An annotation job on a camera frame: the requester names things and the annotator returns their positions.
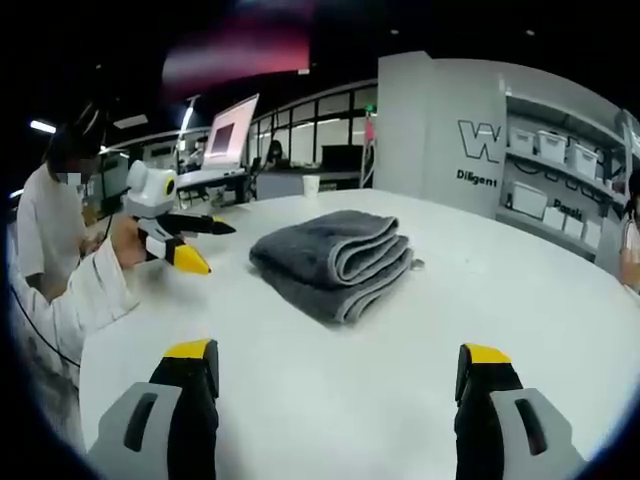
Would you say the grey towel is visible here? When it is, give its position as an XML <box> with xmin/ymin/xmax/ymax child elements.
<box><xmin>248</xmin><ymin>209</ymin><xmax>425</xmax><ymax>326</ymax></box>

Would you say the person's left hand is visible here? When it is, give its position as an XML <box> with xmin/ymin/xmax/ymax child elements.
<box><xmin>110</xmin><ymin>216</ymin><xmax>151</xmax><ymax>270</ymax></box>

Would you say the grey desk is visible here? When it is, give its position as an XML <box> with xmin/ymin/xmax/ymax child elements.
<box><xmin>175</xmin><ymin>167</ymin><xmax>252</xmax><ymax>207</ymax></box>

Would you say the tilted computer monitor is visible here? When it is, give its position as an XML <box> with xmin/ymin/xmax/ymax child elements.
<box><xmin>201</xmin><ymin>92</ymin><xmax>262</xmax><ymax>175</ymax></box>

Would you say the black monitor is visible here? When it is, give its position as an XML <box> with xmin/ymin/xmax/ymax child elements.
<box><xmin>321</xmin><ymin>144</ymin><xmax>365</xmax><ymax>172</ymax></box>

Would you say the large white storage box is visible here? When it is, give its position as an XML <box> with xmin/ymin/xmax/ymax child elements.
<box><xmin>506</xmin><ymin>180</ymin><xmax>549</xmax><ymax>220</ymax></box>

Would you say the grey storage shelf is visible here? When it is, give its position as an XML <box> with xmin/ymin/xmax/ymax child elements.
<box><xmin>494</xmin><ymin>92</ymin><xmax>632</xmax><ymax>264</ymax></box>

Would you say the white lettered pillar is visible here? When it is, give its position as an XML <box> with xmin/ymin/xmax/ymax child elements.
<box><xmin>371</xmin><ymin>53</ymin><xmax>507</xmax><ymax>220</ymax></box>

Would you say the white storage bin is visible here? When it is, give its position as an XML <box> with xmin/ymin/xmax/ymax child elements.
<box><xmin>566</xmin><ymin>142</ymin><xmax>600</xmax><ymax>180</ymax></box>
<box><xmin>509</xmin><ymin>127</ymin><xmax>539</xmax><ymax>154</ymax></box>
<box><xmin>537</xmin><ymin>130</ymin><xmax>569</xmax><ymax>162</ymax></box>

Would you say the black cable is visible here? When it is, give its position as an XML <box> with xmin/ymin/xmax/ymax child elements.
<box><xmin>9</xmin><ymin>282</ymin><xmax>82</xmax><ymax>369</ymax></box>

